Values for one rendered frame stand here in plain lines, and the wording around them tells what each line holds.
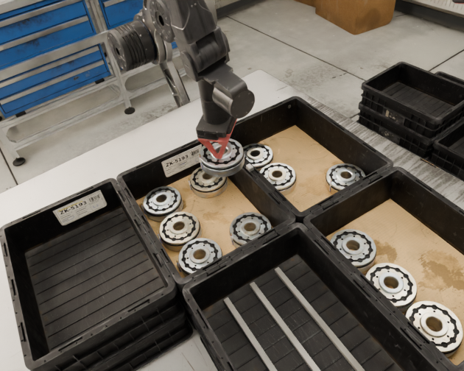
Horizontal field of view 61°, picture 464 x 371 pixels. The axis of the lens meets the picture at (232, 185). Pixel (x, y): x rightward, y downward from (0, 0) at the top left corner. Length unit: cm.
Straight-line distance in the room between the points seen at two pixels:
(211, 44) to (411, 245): 64
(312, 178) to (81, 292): 66
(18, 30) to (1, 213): 140
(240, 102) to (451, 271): 59
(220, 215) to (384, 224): 41
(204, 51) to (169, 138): 84
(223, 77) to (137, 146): 85
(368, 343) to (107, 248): 64
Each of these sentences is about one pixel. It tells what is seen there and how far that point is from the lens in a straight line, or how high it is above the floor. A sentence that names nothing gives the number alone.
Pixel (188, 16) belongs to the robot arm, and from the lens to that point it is 70.
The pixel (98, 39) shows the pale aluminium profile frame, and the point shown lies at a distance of 277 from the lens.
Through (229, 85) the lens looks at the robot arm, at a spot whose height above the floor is 125.
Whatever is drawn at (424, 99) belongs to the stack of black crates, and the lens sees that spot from 212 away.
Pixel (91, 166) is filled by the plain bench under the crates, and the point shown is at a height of 70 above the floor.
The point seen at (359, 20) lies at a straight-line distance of 377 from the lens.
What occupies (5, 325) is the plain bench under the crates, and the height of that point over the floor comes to 70.
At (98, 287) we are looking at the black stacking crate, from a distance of 100.
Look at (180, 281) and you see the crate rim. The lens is 82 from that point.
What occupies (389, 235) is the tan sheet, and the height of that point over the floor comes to 83.
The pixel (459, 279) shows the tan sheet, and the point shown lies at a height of 83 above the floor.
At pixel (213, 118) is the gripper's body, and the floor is 115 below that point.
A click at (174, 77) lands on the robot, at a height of 74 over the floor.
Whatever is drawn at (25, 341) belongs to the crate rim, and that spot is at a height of 93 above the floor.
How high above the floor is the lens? 161
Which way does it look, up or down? 45 degrees down
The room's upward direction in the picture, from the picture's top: 8 degrees counter-clockwise
